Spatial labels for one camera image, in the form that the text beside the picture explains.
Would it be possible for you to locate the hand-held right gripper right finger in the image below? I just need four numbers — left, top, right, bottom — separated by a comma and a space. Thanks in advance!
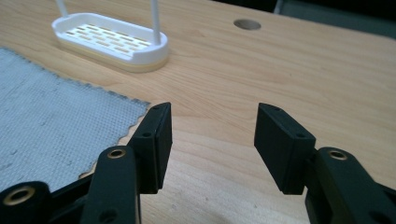
253, 103, 318, 196

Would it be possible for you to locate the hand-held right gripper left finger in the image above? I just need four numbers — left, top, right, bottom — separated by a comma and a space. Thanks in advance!
126, 102, 174, 195

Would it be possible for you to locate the grey woven cloth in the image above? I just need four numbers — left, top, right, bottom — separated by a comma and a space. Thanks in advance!
0, 46, 151, 193

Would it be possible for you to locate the white slotted drain rack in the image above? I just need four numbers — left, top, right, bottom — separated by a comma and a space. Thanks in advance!
50, 0, 171, 74

